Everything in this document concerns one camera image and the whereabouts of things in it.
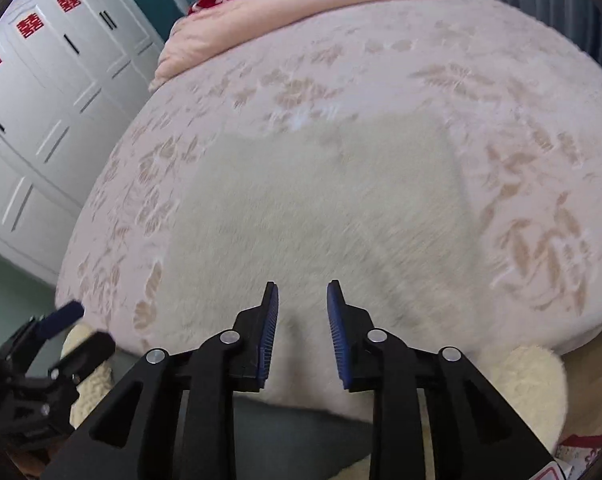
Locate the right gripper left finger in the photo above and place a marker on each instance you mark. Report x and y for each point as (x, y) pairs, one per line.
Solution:
(171, 416)

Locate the white wardrobe with red stickers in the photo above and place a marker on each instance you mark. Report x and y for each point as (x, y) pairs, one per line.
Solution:
(73, 76)

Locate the red and white box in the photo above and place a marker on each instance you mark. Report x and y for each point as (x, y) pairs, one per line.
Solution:
(575, 453)

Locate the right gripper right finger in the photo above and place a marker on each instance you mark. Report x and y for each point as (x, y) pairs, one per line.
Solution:
(435, 414)

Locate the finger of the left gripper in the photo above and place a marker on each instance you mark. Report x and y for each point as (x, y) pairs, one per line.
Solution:
(83, 360)
(58, 321)

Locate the pink butterfly bedspread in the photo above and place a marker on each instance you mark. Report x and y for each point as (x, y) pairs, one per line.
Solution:
(522, 104)

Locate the cream knit sweater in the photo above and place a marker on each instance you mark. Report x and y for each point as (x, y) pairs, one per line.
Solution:
(377, 205)

